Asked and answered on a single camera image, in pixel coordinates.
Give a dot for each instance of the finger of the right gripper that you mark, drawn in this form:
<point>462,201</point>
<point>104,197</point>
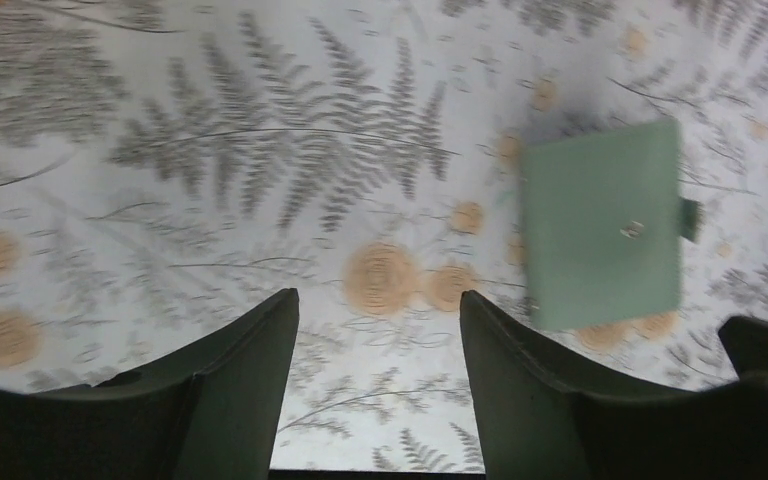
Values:
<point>745,340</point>

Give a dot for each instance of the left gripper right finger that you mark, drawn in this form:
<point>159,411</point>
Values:
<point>524,386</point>

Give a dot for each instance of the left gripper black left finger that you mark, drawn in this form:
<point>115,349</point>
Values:
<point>208,410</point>

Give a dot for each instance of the grey-green card holder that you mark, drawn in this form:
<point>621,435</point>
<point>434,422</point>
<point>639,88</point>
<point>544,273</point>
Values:
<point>602,220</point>

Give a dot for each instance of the floral table mat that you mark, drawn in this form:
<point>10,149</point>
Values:
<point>167,165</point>

